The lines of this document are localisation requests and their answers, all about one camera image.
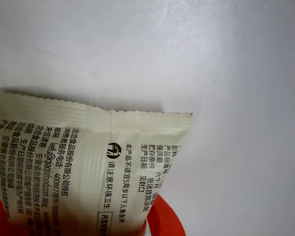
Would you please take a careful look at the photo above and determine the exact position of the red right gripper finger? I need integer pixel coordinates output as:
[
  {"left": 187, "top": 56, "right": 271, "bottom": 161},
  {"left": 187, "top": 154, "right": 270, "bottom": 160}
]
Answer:
[{"left": 144, "top": 194, "right": 187, "bottom": 236}]

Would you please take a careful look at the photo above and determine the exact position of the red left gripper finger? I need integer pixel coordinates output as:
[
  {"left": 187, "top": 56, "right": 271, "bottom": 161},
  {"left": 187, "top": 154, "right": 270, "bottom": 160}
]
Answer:
[{"left": 0, "top": 200, "right": 34, "bottom": 236}]

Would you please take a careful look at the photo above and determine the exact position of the pale green snack packet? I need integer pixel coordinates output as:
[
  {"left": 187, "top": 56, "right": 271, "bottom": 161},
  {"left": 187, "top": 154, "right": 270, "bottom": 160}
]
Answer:
[{"left": 0, "top": 91, "right": 193, "bottom": 236}]

